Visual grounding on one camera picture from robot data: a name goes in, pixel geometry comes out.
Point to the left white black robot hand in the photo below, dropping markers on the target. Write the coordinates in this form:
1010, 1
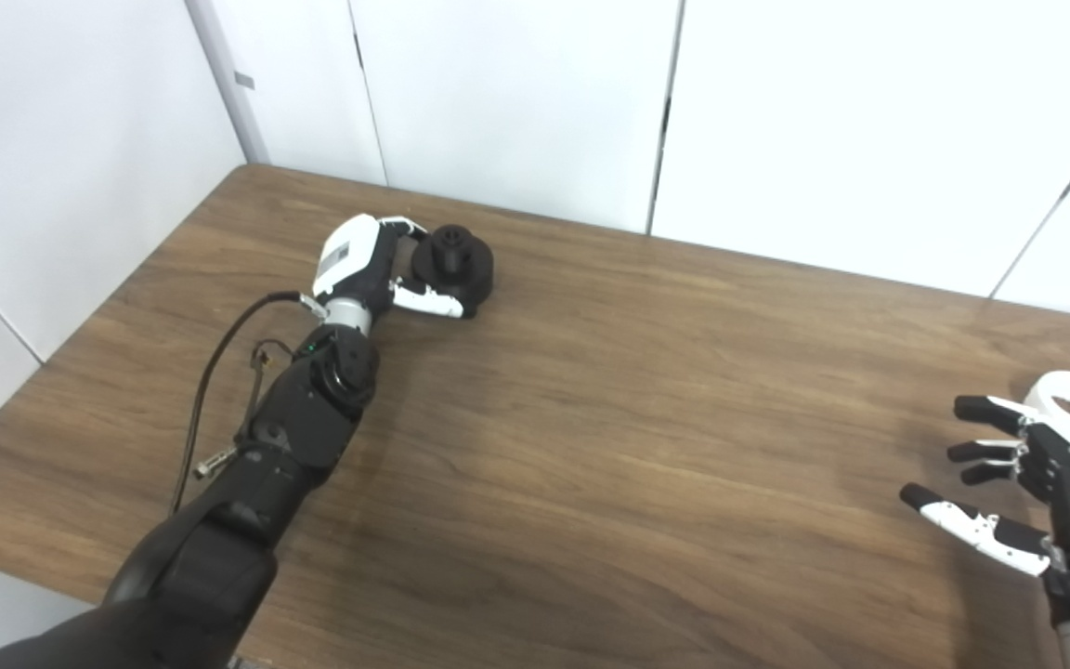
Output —
349, 255

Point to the round black stepped part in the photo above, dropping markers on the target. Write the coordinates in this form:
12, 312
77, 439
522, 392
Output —
475, 269

